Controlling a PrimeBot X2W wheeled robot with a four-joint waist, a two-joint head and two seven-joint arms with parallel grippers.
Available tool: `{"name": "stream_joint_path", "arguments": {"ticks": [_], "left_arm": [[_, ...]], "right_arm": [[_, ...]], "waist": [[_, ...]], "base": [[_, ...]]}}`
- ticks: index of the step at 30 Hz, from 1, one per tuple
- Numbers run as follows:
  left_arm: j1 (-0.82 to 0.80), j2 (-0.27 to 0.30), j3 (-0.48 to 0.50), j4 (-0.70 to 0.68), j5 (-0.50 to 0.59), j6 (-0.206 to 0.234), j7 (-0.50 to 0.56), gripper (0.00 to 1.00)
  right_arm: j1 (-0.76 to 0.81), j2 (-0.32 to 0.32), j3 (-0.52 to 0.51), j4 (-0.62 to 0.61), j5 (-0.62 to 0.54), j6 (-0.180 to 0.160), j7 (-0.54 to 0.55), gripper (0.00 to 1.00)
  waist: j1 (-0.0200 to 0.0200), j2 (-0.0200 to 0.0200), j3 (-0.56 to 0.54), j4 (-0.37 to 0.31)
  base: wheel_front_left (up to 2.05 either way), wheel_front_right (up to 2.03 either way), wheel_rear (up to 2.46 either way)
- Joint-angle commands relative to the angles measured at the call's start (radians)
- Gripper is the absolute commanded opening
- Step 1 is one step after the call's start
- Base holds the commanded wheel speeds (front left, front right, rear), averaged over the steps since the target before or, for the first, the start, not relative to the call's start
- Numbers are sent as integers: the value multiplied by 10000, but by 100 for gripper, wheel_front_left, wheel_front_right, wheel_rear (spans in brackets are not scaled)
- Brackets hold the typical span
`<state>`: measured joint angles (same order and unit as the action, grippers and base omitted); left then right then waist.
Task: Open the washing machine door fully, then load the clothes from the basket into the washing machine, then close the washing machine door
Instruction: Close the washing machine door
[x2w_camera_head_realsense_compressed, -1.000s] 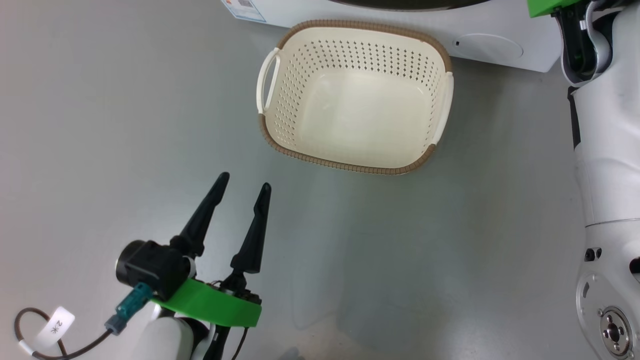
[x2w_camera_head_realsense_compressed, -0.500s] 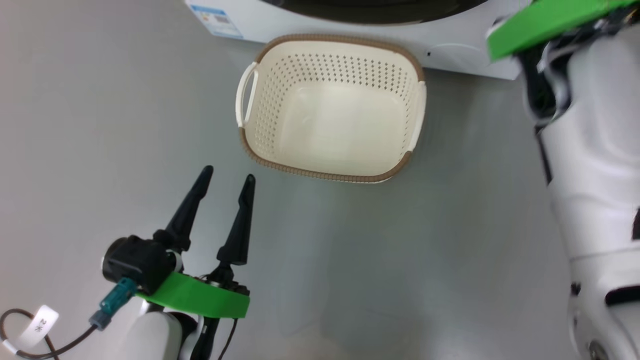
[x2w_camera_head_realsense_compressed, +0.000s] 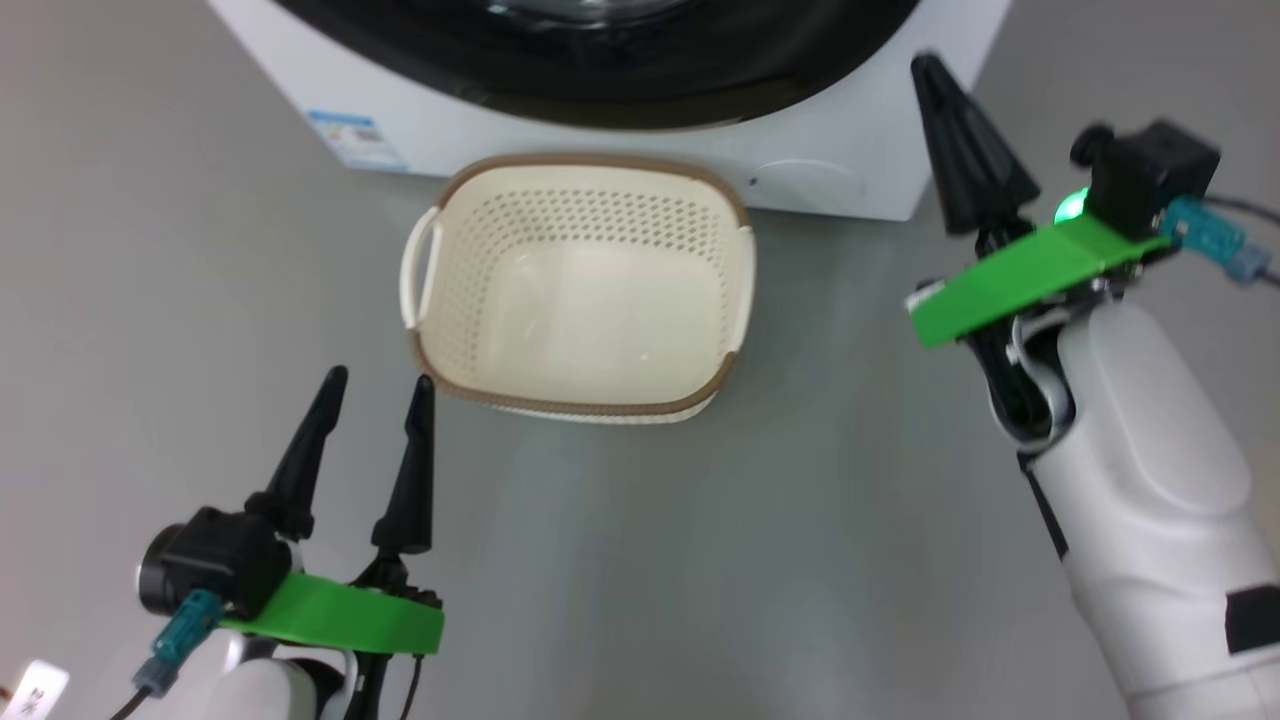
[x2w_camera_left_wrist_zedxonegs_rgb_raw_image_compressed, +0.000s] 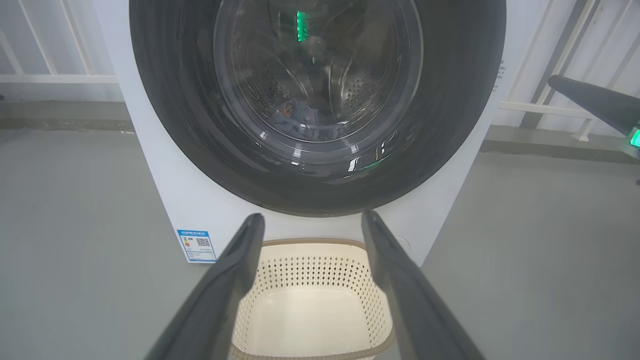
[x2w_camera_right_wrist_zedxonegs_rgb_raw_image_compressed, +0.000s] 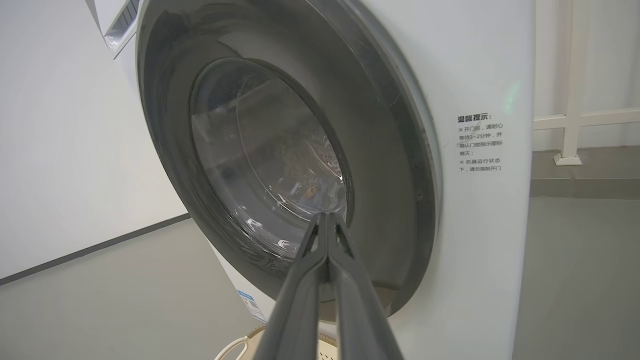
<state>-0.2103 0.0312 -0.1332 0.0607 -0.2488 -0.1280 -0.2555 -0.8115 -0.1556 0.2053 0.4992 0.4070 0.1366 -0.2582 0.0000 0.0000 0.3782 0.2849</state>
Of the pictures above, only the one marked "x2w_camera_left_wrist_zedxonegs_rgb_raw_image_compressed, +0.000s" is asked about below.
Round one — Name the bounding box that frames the blue bear print garment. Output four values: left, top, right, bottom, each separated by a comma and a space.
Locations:
271, 97, 347, 144

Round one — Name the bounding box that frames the steel washing machine drum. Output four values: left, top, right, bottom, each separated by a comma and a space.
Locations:
235, 0, 401, 146

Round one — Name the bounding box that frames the white metal railing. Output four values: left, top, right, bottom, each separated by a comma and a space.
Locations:
0, 0, 119, 85
492, 0, 640, 143

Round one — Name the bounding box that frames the black round glass washer door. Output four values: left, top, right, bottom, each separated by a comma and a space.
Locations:
129, 0, 507, 218

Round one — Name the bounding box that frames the cream perforated laundry basket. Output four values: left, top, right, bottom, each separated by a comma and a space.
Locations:
230, 238, 396, 360

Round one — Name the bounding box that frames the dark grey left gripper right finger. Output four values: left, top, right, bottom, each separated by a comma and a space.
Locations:
360, 209, 486, 360

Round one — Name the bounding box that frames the blue energy label sticker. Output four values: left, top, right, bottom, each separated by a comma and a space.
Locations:
176, 229, 218, 264

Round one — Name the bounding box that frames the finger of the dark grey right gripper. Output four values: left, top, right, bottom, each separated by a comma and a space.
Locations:
547, 74, 640, 136

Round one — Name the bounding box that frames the white front-load washing machine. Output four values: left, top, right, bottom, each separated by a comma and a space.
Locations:
92, 0, 509, 267

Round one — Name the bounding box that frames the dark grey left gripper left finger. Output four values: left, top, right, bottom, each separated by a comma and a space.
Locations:
145, 213, 266, 360

